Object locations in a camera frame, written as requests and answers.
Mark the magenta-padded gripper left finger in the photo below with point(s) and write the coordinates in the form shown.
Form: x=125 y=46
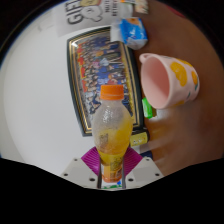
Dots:
x=80 y=171

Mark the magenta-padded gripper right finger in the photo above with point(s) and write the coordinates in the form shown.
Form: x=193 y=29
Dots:
x=143 y=171

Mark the orange-capped clear drink bottle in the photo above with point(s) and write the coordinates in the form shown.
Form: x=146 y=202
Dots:
x=111 y=133

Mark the small green box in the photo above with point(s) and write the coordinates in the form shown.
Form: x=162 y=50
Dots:
x=148 y=108

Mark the pink mug with orange print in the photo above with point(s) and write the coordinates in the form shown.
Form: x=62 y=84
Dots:
x=173 y=83

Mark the black-framed group picture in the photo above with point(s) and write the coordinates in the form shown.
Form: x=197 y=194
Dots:
x=100 y=66

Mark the blue tissue pack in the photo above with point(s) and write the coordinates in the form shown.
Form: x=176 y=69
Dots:
x=133 y=31

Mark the white paper gift bag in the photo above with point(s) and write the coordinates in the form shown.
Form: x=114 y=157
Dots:
x=93 y=11

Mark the flat round red coaster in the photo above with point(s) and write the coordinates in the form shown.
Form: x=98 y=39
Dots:
x=179 y=12

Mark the small patterned pouch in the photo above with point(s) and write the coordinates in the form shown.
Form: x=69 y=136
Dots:
x=141 y=6

